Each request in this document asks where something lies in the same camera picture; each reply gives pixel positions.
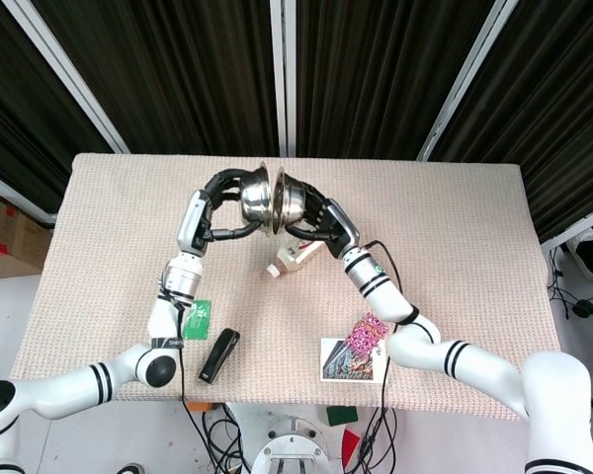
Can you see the steel bowl with white base sticker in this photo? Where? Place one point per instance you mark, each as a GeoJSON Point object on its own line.
{"type": "Point", "coordinates": [255, 201]}

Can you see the picture card with white border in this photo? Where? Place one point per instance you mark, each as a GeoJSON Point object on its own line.
{"type": "Point", "coordinates": [346, 365]}

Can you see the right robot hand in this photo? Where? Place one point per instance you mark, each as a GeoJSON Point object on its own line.
{"type": "Point", "coordinates": [326, 222]}

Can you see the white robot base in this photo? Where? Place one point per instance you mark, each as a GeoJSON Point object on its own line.
{"type": "Point", "coordinates": [292, 444]}

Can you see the green snack packet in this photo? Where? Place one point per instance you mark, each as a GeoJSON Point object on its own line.
{"type": "Point", "coordinates": [198, 321]}

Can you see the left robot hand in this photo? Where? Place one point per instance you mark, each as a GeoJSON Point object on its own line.
{"type": "Point", "coordinates": [212, 212]}

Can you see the orange table clamp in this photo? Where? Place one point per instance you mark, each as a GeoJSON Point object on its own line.
{"type": "Point", "coordinates": [200, 407]}

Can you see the beige woven tablecloth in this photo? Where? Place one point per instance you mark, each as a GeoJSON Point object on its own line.
{"type": "Point", "coordinates": [296, 296]}

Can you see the plain steel bowl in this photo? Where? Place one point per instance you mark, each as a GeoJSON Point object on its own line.
{"type": "Point", "coordinates": [288, 202]}

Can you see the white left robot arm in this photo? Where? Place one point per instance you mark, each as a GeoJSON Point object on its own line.
{"type": "Point", "coordinates": [109, 355]}

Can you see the beige milk tea bottle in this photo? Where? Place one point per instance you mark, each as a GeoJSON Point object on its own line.
{"type": "Point", "coordinates": [296, 257]}

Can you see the pink patterned wrapper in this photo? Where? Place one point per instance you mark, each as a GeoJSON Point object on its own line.
{"type": "Point", "coordinates": [367, 335]}

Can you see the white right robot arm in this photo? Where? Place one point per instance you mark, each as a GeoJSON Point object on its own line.
{"type": "Point", "coordinates": [454, 345]}

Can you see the red triangular piece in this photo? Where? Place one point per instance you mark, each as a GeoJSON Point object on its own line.
{"type": "Point", "coordinates": [350, 444]}

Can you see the green block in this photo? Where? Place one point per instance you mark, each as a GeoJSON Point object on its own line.
{"type": "Point", "coordinates": [342, 416]}

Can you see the black stapler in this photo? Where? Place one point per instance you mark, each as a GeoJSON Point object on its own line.
{"type": "Point", "coordinates": [219, 355]}

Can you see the cardboard box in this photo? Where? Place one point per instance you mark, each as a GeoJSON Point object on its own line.
{"type": "Point", "coordinates": [10, 232]}

